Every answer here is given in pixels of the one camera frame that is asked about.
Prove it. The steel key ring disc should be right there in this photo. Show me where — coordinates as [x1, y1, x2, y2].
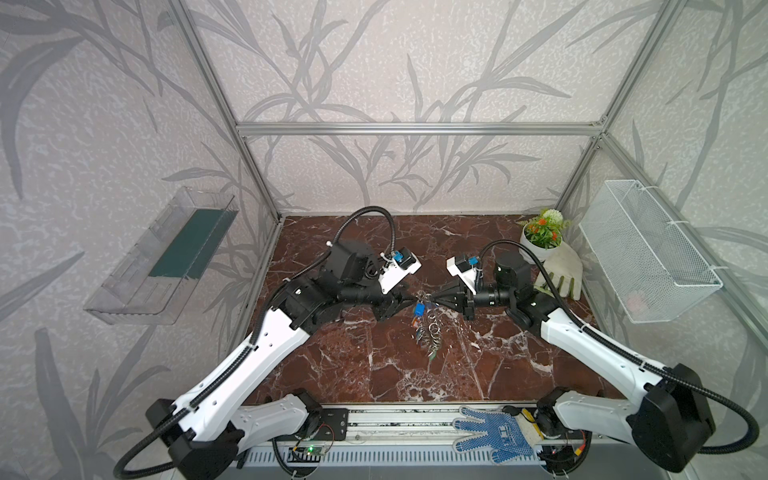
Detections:
[411, 291, 443, 364]

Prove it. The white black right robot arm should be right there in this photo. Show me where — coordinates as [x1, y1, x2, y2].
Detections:
[432, 240, 760, 473]

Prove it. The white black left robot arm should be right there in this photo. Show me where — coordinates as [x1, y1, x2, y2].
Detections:
[113, 206, 421, 479]

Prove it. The white potted flower plant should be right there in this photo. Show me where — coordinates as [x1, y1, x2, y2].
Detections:
[519, 208, 570, 264]

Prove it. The beige work glove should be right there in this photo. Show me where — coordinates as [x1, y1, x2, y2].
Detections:
[543, 242, 583, 301]

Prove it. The blue dotted work glove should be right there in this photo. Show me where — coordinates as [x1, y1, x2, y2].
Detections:
[452, 405, 540, 465]

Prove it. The green circuit board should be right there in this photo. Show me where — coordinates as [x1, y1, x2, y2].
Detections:
[289, 443, 333, 463]

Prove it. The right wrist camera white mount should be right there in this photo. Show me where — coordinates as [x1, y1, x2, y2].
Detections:
[446, 254, 480, 294]

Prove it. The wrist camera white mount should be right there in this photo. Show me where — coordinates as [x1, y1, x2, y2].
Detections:
[378, 247, 421, 294]
[446, 254, 480, 294]

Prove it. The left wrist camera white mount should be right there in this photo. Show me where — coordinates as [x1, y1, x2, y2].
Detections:
[378, 247, 421, 294]

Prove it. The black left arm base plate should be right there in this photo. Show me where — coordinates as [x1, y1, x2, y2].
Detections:
[297, 408, 350, 441]

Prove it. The white wire mesh basket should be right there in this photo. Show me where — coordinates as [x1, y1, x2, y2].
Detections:
[579, 180, 723, 324]

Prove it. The clear plastic wall tray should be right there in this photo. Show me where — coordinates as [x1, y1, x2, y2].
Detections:
[84, 187, 239, 326]

